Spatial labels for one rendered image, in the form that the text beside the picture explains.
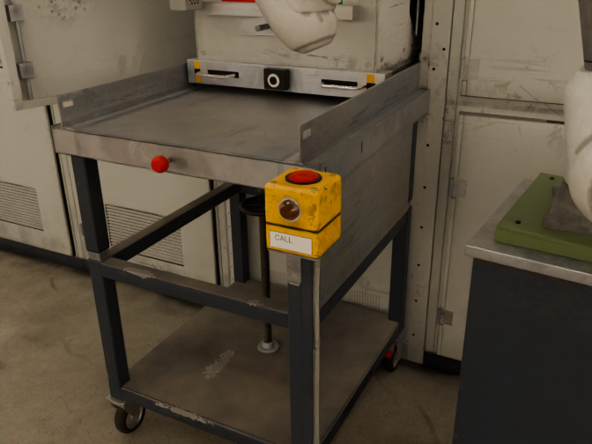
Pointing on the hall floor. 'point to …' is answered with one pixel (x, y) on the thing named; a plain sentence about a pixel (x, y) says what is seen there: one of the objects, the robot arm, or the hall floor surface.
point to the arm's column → (525, 359)
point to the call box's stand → (304, 348)
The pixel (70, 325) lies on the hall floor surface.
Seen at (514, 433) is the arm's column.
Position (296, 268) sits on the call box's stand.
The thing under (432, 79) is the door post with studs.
